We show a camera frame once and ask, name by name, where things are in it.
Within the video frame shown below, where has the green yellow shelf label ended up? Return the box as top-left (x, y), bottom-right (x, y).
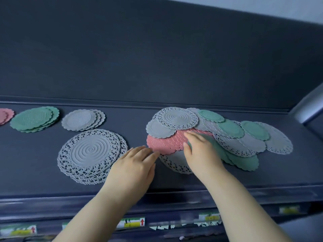
top-left (199, 212), bottom-right (222, 223)
top-left (116, 217), bottom-right (146, 229)
top-left (0, 225), bottom-right (37, 237)
top-left (279, 205), bottom-right (301, 215)

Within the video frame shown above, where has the mixed pile of coasters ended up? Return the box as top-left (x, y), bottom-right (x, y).
top-left (146, 107), bottom-right (294, 175)

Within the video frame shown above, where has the person's right hand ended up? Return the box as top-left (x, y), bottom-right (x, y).
top-left (183, 131), bottom-right (227, 184)

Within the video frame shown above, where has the person's right forearm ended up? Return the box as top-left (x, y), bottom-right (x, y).
top-left (202, 168), bottom-right (293, 242)

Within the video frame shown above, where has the person's left forearm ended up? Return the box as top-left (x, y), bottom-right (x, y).
top-left (51, 189), bottom-right (152, 242)

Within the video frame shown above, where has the dark blue shelving unit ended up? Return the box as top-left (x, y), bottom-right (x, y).
top-left (306, 116), bottom-right (323, 143)

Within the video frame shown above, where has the person's left hand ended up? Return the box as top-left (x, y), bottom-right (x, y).
top-left (101, 145), bottom-right (160, 201)

